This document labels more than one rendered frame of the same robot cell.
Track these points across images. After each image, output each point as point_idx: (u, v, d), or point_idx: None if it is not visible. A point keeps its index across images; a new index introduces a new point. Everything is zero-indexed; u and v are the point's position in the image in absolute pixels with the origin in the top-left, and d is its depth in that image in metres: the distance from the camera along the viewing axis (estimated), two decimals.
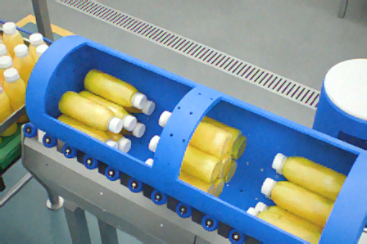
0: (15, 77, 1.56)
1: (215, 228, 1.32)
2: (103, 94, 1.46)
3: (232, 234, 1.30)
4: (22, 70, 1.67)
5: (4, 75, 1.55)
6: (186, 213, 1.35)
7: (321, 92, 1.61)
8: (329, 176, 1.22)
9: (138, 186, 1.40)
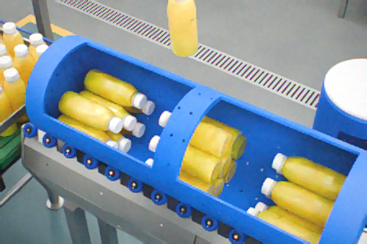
0: (15, 77, 1.56)
1: (215, 228, 1.32)
2: (103, 94, 1.46)
3: (232, 234, 1.30)
4: (22, 70, 1.67)
5: (4, 75, 1.55)
6: (186, 213, 1.35)
7: (321, 92, 1.61)
8: (329, 176, 1.22)
9: (138, 186, 1.40)
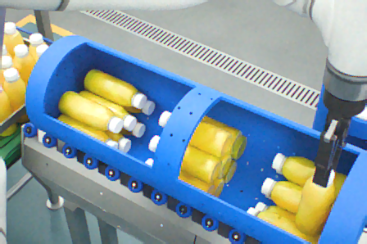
0: (15, 77, 1.56)
1: (215, 228, 1.32)
2: (103, 94, 1.46)
3: (232, 234, 1.30)
4: (22, 70, 1.67)
5: (4, 75, 1.55)
6: (186, 213, 1.35)
7: (321, 92, 1.61)
8: None
9: (138, 186, 1.40)
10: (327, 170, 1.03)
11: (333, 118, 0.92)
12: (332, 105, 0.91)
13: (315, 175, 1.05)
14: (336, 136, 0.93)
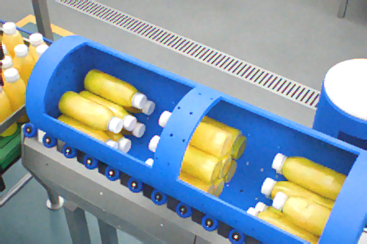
0: (15, 77, 1.56)
1: (215, 228, 1.32)
2: (103, 94, 1.46)
3: (232, 234, 1.30)
4: (22, 70, 1.67)
5: (4, 75, 1.55)
6: (186, 213, 1.35)
7: (321, 92, 1.61)
8: (329, 176, 1.22)
9: (138, 186, 1.40)
10: None
11: None
12: None
13: None
14: None
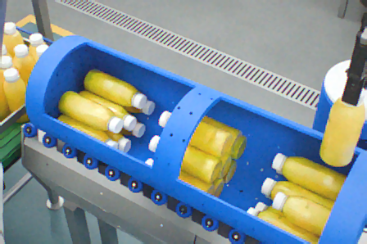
0: (15, 77, 1.56)
1: (215, 228, 1.32)
2: (103, 94, 1.46)
3: (232, 234, 1.30)
4: (22, 70, 1.67)
5: (4, 75, 1.55)
6: (186, 213, 1.35)
7: (321, 92, 1.61)
8: (329, 176, 1.22)
9: (138, 186, 1.40)
10: (359, 84, 0.94)
11: None
12: None
13: (345, 92, 0.96)
14: None
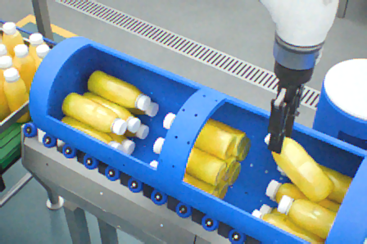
0: (15, 77, 1.56)
1: (212, 230, 1.32)
2: (107, 96, 1.46)
3: (233, 232, 1.30)
4: (22, 70, 1.67)
5: (4, 75, 1.55)
6: (183, 214, 1.35)
7: (321, 92, 1.61)
8: (335, 178, 1.21)
9: (137, 187, 1.40)
10: (280, 137, 1.12)
11: (283, 86, 1.02)
12: (281, 74, 1.00)
13: (270, 142, 1.15)
14: (285, 103, 1.03)
